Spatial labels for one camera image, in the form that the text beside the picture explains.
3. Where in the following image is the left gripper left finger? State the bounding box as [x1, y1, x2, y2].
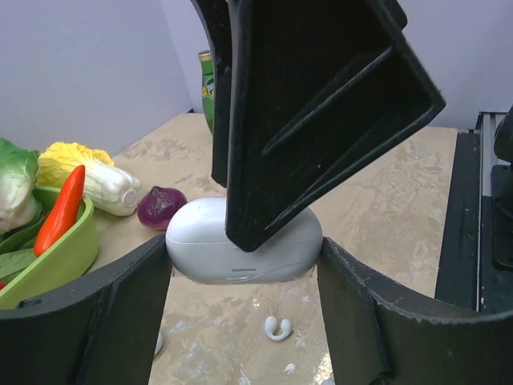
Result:
[1, 235, 172, 384]

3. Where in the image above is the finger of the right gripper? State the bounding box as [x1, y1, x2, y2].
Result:
[226, 0, 445, 251]
[192, 0, 236, 188]

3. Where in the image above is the aluminium frame rail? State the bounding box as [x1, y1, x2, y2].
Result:
[474, 111, 507, 313]

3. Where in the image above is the white charging case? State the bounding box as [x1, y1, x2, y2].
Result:
[165, 196, 324, 286]

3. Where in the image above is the green glass bottle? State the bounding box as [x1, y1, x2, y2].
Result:
[198, 51, 215, 134]

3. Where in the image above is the white clip earbud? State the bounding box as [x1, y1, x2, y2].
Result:
[263, 316, 293, 342]

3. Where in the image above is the green leafy vegetable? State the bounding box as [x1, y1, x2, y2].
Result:
[1, 213, 46, 287]

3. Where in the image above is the yellow cabbage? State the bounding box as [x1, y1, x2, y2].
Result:
[38, 142, 142, 217]

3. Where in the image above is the orange carrot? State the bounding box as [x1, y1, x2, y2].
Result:
[34, 165, 86, 257]

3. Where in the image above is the green plastic tray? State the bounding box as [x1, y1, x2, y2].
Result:
[1, 187, 99, 310]

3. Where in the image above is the green lettuce head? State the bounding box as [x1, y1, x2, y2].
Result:
[0, 138, 39, 234]

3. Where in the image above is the purple onion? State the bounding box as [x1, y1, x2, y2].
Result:
[137, 186, 188, 231]

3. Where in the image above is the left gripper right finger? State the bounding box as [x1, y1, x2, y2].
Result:
[317, 237, 512, 384]

